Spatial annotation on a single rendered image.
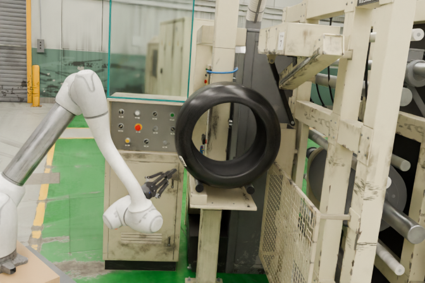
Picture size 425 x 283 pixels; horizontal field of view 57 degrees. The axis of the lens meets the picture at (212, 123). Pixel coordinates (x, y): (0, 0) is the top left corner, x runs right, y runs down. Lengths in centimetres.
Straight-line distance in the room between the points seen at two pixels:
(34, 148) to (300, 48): 123
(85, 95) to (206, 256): 151
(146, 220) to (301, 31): 106
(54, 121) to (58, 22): 916
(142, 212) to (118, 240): 133
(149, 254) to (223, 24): 172
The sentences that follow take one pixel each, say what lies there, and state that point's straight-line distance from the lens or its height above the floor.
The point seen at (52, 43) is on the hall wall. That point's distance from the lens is 1088.
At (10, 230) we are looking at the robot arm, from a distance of 169.
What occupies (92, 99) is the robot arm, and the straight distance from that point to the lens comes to 162.
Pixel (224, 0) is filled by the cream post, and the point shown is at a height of 193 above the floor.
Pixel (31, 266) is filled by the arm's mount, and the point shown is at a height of 76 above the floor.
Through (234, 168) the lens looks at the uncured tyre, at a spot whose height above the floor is 95.
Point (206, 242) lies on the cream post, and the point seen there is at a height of 39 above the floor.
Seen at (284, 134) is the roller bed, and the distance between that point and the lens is 243.
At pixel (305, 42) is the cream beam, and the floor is 170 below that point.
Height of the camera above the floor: 163
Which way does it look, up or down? 10 degrees down
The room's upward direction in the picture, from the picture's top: 4 degrees clockwise
